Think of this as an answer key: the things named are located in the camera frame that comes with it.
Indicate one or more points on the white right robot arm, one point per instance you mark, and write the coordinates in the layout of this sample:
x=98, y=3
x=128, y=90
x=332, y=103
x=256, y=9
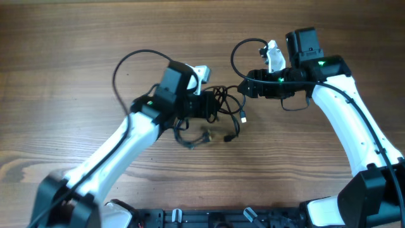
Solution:
x=375, y=194

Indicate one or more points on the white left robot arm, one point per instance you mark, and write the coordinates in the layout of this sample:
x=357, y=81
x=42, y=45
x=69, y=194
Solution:
x=77, y=199

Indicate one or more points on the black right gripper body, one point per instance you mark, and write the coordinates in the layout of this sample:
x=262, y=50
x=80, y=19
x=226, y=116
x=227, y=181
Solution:
x=253, y=83

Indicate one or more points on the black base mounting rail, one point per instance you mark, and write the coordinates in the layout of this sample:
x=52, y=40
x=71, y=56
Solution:
x=248, y=217

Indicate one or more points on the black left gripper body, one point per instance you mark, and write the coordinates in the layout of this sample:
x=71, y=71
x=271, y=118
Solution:
x=209, y=106

